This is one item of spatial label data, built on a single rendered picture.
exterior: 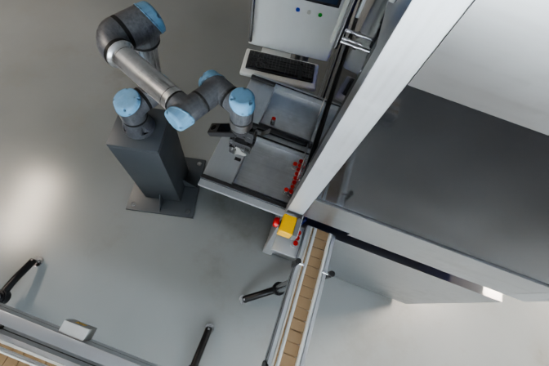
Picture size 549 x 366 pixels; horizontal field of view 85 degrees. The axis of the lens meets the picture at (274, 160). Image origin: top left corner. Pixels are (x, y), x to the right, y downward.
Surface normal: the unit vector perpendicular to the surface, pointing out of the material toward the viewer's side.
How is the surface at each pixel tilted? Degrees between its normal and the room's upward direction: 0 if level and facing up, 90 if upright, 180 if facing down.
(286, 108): 0
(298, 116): 0
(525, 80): 90
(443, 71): 90
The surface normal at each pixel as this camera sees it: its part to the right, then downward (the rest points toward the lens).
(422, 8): -0.33, 0.83
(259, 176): 0.13, -0.44
